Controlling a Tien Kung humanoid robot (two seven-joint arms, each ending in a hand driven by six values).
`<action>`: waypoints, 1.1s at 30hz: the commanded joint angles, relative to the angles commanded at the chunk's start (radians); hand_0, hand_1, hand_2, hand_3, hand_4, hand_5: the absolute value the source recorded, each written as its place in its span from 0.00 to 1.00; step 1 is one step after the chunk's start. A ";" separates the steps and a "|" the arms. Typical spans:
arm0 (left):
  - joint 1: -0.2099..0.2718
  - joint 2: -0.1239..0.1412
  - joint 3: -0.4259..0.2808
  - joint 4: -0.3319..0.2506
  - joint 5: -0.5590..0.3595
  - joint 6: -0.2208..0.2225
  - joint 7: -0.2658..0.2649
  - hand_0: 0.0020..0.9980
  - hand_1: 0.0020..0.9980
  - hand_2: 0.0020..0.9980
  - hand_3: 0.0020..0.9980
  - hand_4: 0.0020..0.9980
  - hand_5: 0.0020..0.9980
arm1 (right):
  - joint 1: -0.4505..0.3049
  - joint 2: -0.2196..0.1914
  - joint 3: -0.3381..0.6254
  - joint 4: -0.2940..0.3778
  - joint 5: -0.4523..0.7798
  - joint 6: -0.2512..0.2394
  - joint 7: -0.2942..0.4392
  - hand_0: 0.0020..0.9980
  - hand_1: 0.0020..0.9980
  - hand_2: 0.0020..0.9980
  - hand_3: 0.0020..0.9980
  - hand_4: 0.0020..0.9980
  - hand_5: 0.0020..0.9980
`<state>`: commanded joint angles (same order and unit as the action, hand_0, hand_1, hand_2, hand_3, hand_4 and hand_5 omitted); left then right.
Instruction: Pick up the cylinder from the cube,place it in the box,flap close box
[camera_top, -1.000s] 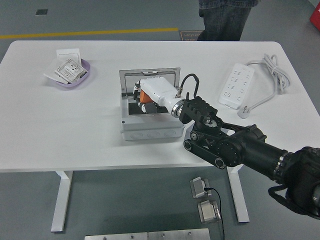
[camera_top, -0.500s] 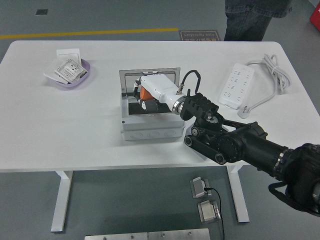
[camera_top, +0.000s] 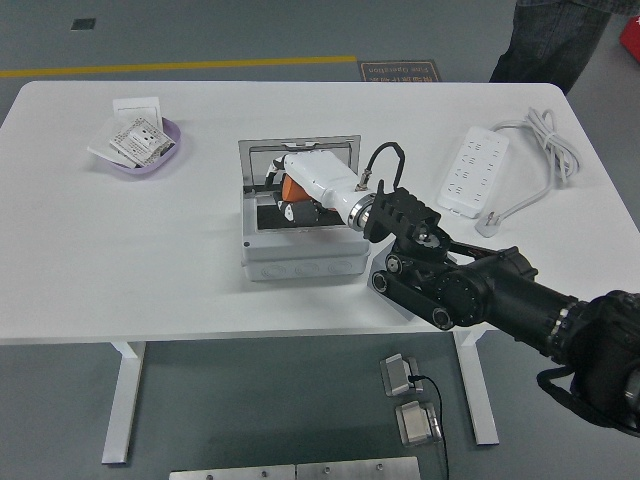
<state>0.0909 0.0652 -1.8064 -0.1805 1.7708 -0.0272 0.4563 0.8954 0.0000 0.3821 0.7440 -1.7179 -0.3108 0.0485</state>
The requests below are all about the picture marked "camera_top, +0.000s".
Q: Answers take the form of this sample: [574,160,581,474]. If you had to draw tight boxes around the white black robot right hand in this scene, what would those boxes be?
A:
[264,151,375,227]

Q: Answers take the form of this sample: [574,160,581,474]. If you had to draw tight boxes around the orange cylinder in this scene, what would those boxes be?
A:
[278,174,310,203]

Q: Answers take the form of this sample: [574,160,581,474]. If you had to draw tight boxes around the grey electrical box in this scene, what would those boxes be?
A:
[237,133,372,283]

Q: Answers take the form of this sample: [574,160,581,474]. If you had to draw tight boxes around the dark floor sign, orange text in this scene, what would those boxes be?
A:
[357,60,442,84]

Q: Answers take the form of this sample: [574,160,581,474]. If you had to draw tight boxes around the white power strip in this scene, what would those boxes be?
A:
[437,125,510,220]

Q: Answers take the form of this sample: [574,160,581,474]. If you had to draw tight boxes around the purple plastic tray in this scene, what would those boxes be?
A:
[102,116,182,177]

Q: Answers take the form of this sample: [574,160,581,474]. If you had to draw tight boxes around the white socket panel with print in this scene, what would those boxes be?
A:
[108,115,171,169]

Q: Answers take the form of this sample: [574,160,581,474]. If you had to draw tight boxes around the silver foot pedal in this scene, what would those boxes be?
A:
[394,399,445,448]
[379,353,426,399]

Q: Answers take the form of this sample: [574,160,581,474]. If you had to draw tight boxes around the white plate in clear bag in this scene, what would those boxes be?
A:
[86,118,136,169]

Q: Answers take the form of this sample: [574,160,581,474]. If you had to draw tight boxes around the person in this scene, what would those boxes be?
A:
[488,0,614,96]

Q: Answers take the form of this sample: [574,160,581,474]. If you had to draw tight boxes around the white table leg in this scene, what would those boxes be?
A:
[453,327,500,446]
[101,340,148,466]

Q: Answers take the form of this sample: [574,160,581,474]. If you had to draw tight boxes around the red object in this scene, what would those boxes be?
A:
[619,12,640,51]

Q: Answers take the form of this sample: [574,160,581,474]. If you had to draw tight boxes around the white power cord with plug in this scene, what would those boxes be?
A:
[473,107,584,239]

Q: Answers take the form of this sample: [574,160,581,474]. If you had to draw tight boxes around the plain white switch plate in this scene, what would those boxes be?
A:
[111,97,164,126]

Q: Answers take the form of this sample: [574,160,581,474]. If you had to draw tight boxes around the black pedal cable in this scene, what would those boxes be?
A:
[407,373,450,480]

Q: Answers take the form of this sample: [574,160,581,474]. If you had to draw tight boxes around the grey metal base plate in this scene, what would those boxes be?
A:
[295,456,421,480]
[168,464,297,480]

